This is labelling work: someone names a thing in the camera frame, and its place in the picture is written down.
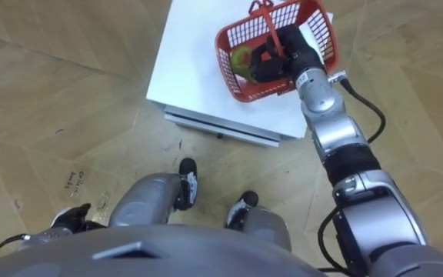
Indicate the green fruit soft toy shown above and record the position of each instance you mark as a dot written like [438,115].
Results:
[240,57]

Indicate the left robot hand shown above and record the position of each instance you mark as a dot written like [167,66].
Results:
[73,217]

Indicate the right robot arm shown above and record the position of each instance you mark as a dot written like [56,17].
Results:
[338,132]

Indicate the robot body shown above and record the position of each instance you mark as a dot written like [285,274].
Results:
[190,254]

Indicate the white cabinet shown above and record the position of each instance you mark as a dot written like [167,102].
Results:
[190,69]

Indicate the red plastic basket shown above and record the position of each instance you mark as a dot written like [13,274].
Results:
[244,32]

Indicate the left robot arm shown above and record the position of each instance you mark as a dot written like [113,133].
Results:
[44,237]

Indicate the robot legs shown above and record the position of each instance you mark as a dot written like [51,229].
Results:
[148,198]

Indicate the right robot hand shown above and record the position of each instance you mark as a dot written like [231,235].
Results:
[296,54]

